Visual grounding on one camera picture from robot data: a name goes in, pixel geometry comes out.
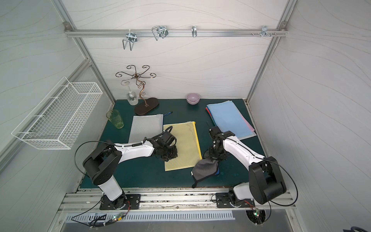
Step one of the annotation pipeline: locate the grey blue microfibre cloth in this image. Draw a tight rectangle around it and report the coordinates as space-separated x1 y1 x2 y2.
191 158 219 189

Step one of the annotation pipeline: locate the yellow mesh document bag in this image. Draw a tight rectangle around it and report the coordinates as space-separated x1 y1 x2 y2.
163 121 202 172

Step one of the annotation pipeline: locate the teal mesh document bag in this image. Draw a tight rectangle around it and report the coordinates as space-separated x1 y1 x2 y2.
207 101 256 140

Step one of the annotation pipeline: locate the pink mesh document bag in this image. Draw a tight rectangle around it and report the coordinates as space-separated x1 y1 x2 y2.
205 107 255 131

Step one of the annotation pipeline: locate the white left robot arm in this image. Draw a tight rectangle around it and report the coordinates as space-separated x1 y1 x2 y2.
83 126 177 203

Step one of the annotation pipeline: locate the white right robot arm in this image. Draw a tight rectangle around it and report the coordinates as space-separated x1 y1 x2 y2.
208 126 287 205

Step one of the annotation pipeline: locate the dark oval stand base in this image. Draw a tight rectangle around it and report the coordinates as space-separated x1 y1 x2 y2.
115 64 160 116

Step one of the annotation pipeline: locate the lilac ceramic bowl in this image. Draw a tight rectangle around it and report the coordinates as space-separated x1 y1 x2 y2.
186 93 201 105

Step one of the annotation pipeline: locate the hanging wine glass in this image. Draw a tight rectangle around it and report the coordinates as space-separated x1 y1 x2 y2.
121 80 139 106

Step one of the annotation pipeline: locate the green plastic cup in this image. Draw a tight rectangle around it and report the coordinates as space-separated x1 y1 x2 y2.
106 109 124 129

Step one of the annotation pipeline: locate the white vent strip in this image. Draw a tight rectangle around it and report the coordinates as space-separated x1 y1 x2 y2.
65 210 235 224

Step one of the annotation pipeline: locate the metal hook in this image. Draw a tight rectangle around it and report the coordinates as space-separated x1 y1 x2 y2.
251 26 277 37
122 32 138 51
191 26 197 38
151 26 169 41

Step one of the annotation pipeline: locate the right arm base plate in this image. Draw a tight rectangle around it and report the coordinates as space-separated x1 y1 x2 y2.
212 192 255 209

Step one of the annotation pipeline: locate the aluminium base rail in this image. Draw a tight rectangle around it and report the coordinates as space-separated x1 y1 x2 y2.
57 188 297 214

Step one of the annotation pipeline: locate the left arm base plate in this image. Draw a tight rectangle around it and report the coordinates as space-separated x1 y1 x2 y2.
100 194 141 210

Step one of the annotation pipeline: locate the white wire basket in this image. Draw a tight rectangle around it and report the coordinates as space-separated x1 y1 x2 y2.
11 77 102 150

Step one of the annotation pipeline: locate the aluminium top cross rail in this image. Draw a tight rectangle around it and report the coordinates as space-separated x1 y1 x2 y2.
65 28 288 38

